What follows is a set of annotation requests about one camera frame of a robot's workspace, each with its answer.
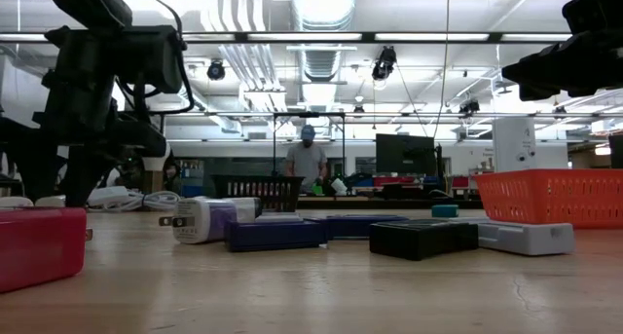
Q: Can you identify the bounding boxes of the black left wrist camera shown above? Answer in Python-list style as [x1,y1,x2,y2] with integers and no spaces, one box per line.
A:
[114,24,185,95]

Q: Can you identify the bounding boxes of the large red power adapter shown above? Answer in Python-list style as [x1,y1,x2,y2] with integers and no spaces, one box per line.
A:
[0,206,93,295]

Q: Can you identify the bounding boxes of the navy blue box pale lid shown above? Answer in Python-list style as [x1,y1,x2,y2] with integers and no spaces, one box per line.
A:
[224,211,330,253]

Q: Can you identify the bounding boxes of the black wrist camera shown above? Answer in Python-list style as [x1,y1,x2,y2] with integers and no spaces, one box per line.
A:
[562,0,623,33]
[114,24,185,95]

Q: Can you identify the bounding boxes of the black hanging camera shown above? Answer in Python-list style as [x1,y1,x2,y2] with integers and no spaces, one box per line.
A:
[371,45,398,82]

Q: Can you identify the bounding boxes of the black computer monitor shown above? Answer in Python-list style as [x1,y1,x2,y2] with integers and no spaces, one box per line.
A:
[374,132,437,176]
[607,133,623,168]

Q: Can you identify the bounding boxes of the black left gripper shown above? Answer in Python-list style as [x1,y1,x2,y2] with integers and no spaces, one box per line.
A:
[0,25,170,208]

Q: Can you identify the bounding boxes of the black left camera cable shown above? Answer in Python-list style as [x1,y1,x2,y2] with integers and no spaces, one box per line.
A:
[119,0,196,116]

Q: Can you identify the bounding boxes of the small teal box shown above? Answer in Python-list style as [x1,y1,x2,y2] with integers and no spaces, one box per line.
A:
[430,204,460,219]

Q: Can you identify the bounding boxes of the silver ventilation duct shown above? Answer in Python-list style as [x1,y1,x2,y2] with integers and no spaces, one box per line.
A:
[290,0,359,31]

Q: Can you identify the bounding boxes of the black plastic basket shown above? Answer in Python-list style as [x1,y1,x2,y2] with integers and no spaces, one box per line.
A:
[212,174,306,213]

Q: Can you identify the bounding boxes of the orange plastic basket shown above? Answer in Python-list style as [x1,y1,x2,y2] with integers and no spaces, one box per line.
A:
[474,167,623,230]

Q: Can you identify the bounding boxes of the white coiled power cord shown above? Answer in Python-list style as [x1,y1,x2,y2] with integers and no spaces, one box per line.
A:
[86,185,182,213]

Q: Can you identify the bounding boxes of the person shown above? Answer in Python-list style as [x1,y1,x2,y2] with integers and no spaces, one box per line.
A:
[284,124,329,195]

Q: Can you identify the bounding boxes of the white purple wall charger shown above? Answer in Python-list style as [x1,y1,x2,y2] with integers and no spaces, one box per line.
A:
[159,196,263,245]

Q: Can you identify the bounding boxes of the black aluminium rig frame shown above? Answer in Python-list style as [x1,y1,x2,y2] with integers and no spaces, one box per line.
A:
[296,196,488,211]

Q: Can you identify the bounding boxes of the black box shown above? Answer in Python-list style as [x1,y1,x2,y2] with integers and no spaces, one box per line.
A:
[368,219,480,262]

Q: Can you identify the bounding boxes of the grey white box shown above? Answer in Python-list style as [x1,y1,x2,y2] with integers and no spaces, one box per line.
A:
[450,215,575,256]

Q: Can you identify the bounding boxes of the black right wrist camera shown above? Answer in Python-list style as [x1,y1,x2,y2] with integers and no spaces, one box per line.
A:
[562,0,623,33]

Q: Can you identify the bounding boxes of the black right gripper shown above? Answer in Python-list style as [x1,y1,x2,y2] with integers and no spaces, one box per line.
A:
[500,29,623,102]

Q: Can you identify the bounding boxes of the white pillar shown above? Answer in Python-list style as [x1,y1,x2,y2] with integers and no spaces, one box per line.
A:
[492,117,538,173]

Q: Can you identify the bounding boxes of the blue storage bins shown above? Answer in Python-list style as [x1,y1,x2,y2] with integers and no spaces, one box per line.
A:
[178,159,205,199]

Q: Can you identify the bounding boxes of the black metal stand frame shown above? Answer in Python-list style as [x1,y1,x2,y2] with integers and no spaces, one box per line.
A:
[271,110,348,177]

